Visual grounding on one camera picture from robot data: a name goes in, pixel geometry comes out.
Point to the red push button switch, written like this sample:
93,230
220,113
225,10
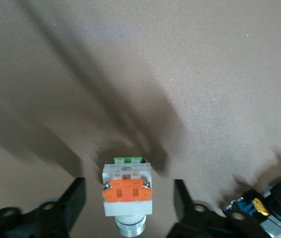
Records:
279,196

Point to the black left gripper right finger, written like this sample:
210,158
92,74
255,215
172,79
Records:
189,218

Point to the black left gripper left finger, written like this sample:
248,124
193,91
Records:
63,213

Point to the brown table mat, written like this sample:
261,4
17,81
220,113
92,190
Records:
180,74

